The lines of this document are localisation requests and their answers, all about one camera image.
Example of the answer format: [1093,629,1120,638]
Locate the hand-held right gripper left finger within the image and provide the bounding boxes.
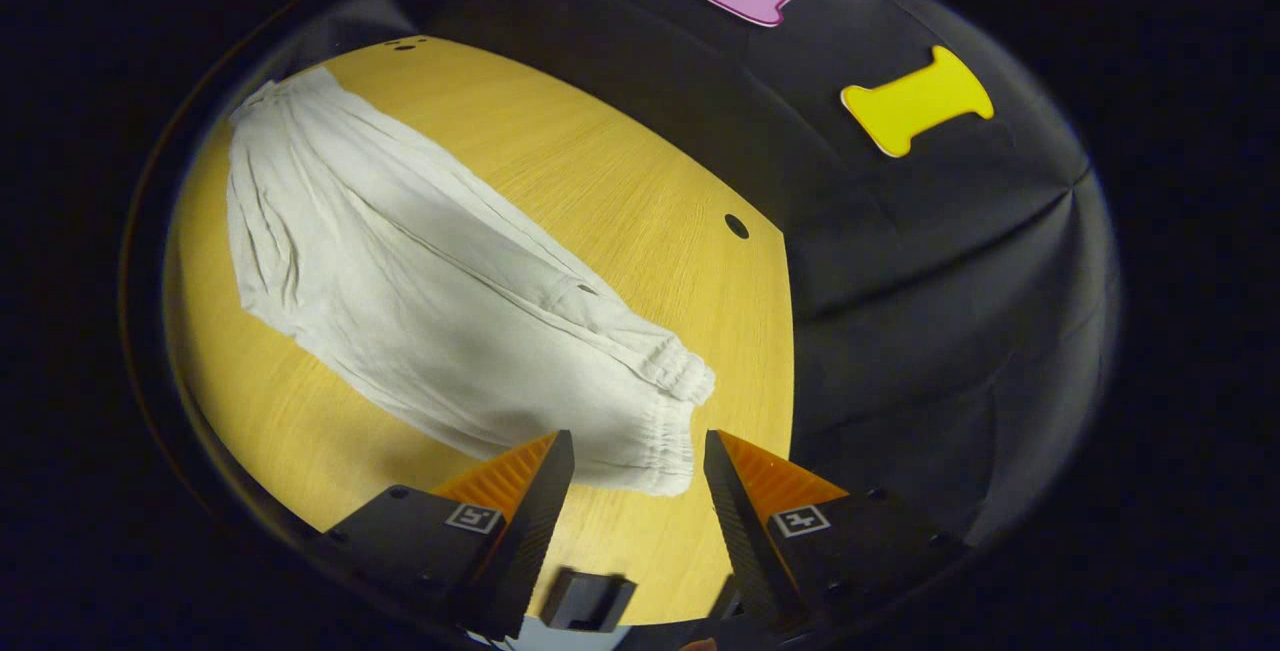
[320,429,576,640]

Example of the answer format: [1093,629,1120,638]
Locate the white jeans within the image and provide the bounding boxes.
[225,66,717,498]

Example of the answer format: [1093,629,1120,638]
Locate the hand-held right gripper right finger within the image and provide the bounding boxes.
[703,429,966,632]

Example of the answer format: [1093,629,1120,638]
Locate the black backdrop cloth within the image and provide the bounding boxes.
[270,0,1121,547]

